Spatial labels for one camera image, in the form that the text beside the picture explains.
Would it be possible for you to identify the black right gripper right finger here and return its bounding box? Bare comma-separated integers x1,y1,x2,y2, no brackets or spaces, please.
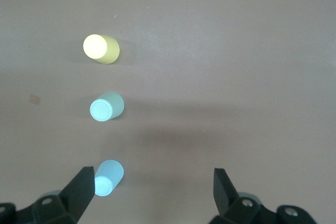
209,168,318,224

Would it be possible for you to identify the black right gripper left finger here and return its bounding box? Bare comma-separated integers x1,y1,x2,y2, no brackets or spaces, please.
0,166,96,224

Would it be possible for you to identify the pale green plastic cup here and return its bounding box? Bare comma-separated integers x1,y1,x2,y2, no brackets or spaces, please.
89,91,125,122

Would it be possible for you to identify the yellow plastic cup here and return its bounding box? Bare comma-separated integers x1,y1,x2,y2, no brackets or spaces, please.
82,34,121,65

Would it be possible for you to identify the light blue plastic cup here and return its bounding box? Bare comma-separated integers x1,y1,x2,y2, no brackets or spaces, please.
93,159,125,197

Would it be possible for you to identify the brown table mat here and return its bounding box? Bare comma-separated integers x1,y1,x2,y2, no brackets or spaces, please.
0,0,336,224

